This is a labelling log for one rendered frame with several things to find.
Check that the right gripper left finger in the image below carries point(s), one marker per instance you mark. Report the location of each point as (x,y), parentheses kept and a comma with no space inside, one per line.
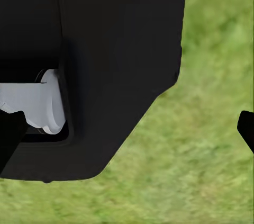
(13,127)

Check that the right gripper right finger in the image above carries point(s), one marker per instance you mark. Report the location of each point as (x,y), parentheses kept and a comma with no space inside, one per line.
(246,127)

